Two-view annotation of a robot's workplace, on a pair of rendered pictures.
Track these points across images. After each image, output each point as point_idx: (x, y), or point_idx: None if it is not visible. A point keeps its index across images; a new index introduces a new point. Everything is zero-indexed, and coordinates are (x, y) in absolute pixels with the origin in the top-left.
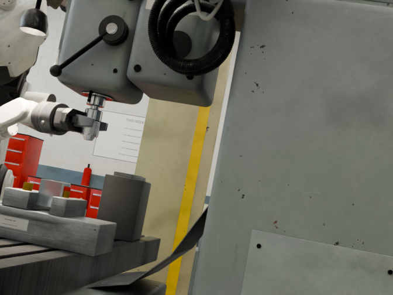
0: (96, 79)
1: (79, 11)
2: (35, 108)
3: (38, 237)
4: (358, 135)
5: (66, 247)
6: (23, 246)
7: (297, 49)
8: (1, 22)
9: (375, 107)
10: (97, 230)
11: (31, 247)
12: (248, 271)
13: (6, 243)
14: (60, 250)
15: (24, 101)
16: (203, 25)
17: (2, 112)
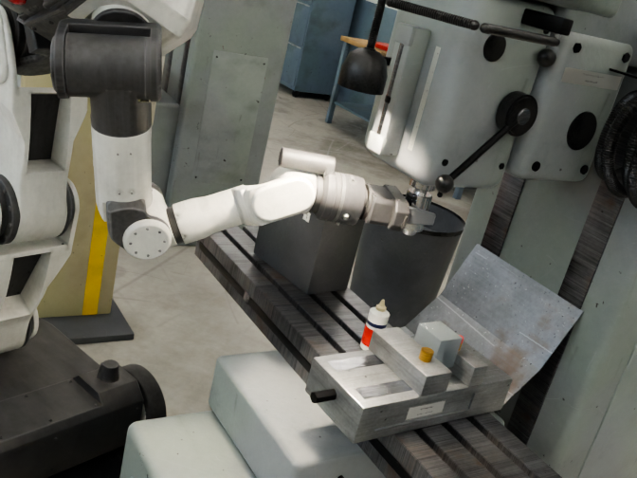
0: (477, 179)
1: (472, 81)
2: (331, 194)
3: (454, 413)
4: None
5: (479, 413)
6: (477, 446)
7: None
8: (193, 0)
9: None
10: (510, 384)
11: (481, 442)
12: (625, 377)
13: (462, 450)
14: (476, 418)
15: (311, 185)
16: (611, 101)
17: (267, 201)
